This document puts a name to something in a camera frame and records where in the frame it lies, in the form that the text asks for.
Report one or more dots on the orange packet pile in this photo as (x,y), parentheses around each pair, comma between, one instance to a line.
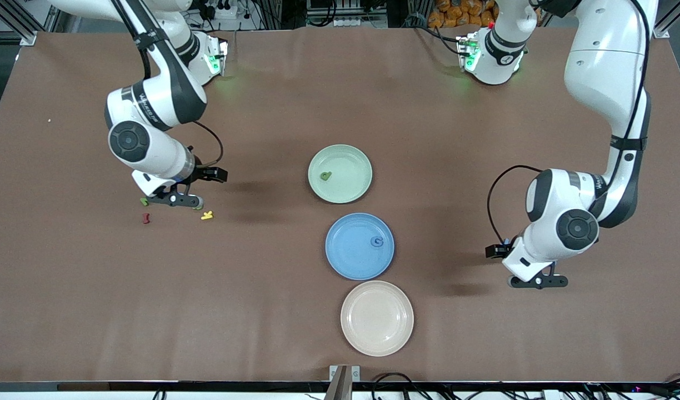
(456,14)

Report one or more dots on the green foam letter P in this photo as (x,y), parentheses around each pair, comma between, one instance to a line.
(323,177)

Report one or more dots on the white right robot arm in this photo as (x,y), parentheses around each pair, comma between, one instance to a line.
(156,153)

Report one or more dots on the white socket strip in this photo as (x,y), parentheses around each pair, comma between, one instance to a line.
(351,22)

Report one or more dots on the silver frame corner bracket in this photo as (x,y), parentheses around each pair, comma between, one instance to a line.
(29,38)
(661,31)

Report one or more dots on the black table edge rail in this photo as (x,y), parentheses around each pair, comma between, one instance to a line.
(151,385)

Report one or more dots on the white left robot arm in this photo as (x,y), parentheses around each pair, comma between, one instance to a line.
(601,66)

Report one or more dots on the silver clamp bracket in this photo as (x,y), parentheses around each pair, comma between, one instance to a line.
(355,373)

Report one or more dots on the blue plate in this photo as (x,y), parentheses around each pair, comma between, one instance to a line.
(351,250)

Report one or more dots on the white power strip with plugs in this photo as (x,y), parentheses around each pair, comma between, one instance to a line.
(223,11)

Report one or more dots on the blue foam letter G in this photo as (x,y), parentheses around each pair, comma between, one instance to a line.
(373,241)

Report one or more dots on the green plate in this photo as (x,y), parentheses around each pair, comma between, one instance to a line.
(345,186)

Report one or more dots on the beige plate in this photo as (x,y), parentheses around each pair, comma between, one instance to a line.
(376,318)

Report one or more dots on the dark metal post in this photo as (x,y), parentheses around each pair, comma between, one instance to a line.
(340,386)

